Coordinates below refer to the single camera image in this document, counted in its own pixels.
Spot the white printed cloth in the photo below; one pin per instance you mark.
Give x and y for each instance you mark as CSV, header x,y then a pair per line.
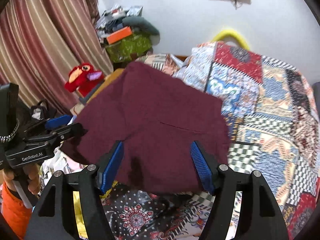
x,y
62,161

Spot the black floral patterned cloth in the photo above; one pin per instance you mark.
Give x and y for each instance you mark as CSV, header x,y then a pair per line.
x,y
135,215

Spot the bright yellow cloth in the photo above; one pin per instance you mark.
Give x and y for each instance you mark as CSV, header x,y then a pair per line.
x,y
81,217

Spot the striped pink curtain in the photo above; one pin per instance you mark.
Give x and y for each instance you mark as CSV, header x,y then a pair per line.
x,y
37,45

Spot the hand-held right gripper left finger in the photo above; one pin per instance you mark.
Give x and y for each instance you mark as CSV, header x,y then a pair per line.
x,y
110,166

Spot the grey-green cushion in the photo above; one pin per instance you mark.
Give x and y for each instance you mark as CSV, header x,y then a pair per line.
x,y
142,25

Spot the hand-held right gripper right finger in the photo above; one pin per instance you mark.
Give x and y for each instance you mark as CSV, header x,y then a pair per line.
x,y
200,166

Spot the pile of packets and papers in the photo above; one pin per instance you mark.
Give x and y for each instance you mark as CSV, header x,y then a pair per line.
x,y
112,17

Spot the green patterned bag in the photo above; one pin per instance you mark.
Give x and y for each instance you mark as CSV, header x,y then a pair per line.
x,y
127,47

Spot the red plush bird toy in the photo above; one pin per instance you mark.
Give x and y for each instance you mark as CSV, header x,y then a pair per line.
x,y
82,78

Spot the mustard yellow cloth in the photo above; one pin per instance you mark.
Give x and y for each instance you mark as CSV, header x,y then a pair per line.
x,y
108,81

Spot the maroon button-up shirt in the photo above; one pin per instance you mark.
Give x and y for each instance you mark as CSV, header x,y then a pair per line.
x,y
155,120

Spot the yellow curved pillow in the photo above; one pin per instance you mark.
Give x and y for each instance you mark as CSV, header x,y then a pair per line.
x,y
232,36

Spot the person's left hand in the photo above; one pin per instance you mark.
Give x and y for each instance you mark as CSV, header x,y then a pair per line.
x,y
33,177

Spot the orange box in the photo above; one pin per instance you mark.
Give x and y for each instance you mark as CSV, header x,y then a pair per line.
x,y
119,35

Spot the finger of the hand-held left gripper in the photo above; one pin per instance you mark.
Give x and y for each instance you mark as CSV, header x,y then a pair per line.
x,y
58,121
70,131

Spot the colourful patchwork quilt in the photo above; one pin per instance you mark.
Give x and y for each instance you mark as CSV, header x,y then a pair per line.
x,y
262,105

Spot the black bag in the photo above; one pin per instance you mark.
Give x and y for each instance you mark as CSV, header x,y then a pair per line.
x,y
42,112

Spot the person's left forearm orange sleeve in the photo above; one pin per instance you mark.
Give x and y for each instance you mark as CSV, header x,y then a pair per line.
x,y
13,210

